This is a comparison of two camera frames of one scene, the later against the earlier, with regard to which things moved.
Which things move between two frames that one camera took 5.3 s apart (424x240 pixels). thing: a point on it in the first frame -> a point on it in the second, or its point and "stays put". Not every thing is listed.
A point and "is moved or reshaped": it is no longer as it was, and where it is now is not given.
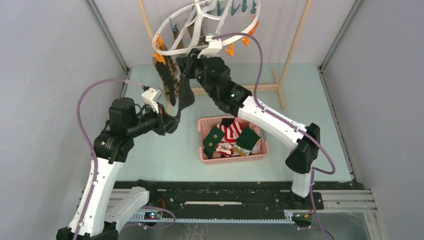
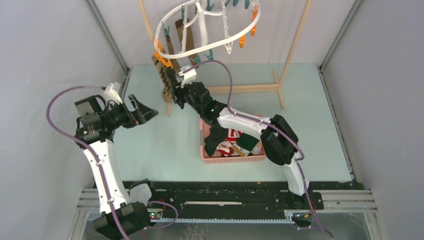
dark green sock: x=248 y=139 stays put
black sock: x=165 y=73 is moved or reshaped
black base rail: x=228 y=199 stays put
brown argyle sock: x=174 y=66 is moved or reshaped
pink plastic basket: x=205 y=124 stays put
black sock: x=186 y=94 is moved or reshaped
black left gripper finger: x=168 y=123 -> x=142 y=114
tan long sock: x=191 y=28 -> x=189 y=43
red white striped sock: x=231 y=132 stays put
